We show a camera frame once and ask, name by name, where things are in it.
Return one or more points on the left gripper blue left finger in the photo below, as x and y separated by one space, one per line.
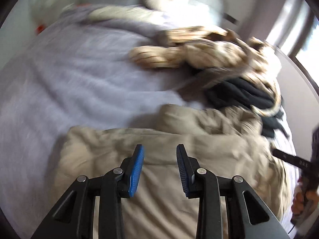
72 216

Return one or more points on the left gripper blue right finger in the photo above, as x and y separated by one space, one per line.
247 215

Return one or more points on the person's right hand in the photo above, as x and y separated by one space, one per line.
298 201

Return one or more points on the black garment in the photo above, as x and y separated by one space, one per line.
239 92

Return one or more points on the lavender plush bed blanket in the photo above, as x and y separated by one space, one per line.
75 73

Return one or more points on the tan striped fleece blanket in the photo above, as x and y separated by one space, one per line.
219 55

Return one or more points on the cream fluffy blanket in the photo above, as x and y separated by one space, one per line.
138 14

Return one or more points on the white wardrobe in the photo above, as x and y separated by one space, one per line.
18 28

